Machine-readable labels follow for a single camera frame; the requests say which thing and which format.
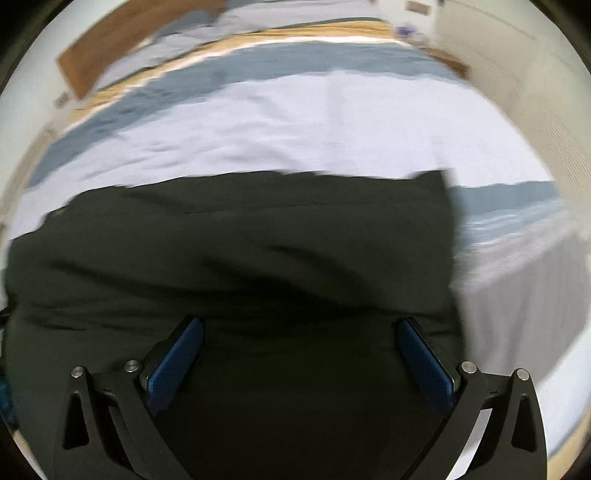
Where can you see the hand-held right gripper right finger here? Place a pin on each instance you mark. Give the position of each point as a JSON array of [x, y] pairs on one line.
[[422, 362]]

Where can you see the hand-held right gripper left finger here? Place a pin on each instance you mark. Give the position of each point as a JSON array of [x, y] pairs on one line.
[[178, 362]]

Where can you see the black puffer jacket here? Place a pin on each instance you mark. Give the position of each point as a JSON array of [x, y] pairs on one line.
[[231, 240]]

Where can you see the striped bed duvet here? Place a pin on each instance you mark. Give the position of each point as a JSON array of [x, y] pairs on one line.
[[300, 120]]

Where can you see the white louvred wardrobe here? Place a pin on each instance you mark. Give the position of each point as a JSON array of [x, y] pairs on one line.
[[545, 115]]

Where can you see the wooden nightstand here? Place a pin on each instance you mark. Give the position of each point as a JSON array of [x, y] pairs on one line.
[[450, 60]]

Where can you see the wooden headboard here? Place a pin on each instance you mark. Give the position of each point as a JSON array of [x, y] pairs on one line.
[[106, 50]]

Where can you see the purple item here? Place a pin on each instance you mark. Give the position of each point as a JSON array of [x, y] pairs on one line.
[[406, 31]]

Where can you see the blue-grey pillow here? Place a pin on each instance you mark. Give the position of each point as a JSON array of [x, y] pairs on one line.
[[184, 25]]

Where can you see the light striped pillow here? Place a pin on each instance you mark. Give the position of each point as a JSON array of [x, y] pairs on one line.
[[300, 11]]

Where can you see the wall socket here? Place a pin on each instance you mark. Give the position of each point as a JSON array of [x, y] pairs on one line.
[[418, 6], [62, 99]]

